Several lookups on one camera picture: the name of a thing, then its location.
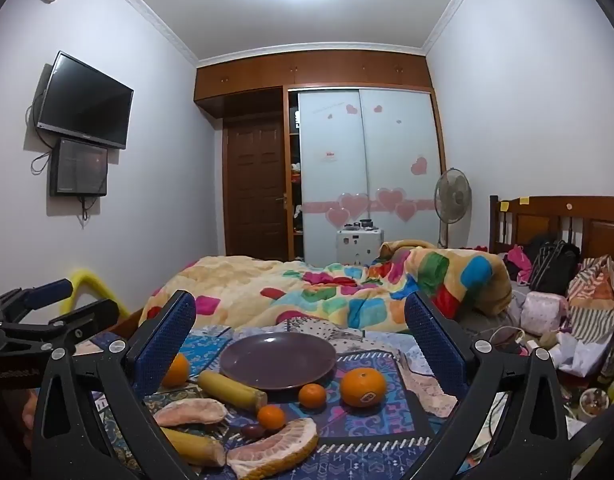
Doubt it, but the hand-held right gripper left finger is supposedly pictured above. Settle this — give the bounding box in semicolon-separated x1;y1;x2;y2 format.
29;289;202;480

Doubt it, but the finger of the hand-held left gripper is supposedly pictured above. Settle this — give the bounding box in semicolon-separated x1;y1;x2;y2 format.
0;279;74;328
37;299;122;356

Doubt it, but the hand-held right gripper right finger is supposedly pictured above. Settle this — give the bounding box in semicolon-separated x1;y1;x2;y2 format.
404;291;588;480

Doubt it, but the medium orange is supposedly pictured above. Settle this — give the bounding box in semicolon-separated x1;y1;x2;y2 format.
159;353;192;389

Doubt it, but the pink pomelo segment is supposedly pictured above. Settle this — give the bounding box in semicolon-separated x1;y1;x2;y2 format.
153;399;228;428

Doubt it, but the peeled banana piece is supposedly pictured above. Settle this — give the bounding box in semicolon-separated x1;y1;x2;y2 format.
197;371;268;410
159;427;228;467

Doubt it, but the large orange with sticker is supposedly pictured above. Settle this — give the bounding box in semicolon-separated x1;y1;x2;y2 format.
341;367;388;408

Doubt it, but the purple plate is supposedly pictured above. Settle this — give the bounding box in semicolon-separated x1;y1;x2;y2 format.
219;332;338;392

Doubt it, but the small mandarin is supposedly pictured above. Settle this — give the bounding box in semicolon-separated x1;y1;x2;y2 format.
257;405;286;432
298;383;328;409

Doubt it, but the pomelo segment with yellow peel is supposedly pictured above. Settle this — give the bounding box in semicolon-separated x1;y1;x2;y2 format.
226;417;320;480

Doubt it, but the person's left hand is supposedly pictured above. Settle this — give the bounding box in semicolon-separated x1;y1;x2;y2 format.
22;390;38;445

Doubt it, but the yellow foam tube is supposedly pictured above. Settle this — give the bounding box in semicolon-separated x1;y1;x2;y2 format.
62;269;130;318

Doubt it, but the blue patterned cloth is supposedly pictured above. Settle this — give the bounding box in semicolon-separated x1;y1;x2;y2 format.
72;317;488;480

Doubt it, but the pink quilted bag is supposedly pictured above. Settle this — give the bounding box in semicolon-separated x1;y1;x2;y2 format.
522;291;570;336

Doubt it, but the pink clothing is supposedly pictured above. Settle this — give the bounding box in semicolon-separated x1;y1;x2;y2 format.
504;245;534;283

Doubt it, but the small white cabinet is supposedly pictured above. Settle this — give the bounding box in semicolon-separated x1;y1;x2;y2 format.
336;227;385;266

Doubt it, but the colourful patchwork blanket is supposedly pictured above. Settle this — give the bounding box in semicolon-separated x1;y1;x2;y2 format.
139;240;512;333

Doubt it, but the black backpack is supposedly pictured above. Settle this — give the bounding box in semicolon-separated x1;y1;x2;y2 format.
529;240;581;296

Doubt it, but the standing electric fan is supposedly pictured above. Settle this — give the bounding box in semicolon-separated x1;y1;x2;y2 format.
433;167;472;249

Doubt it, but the striped bag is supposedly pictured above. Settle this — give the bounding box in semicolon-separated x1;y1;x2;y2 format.
567;255;614;343

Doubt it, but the wooden bed headboard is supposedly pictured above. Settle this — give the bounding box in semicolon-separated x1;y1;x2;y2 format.
489;195;614;281

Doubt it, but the glass jar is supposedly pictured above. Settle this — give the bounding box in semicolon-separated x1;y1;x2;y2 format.
579;387;611;418

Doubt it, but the brown wooden door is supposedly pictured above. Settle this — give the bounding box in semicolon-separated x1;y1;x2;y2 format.
226;119;288;261

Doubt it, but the wooden wardrobe with sliding doors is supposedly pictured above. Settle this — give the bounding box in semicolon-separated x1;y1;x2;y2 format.
194;50;448;267

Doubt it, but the small wall-mounted monitor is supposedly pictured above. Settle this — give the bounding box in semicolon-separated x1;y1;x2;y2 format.
49;138;109;198

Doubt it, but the wall-mounted black television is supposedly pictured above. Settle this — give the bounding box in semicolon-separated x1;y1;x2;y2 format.
36;51;134;151

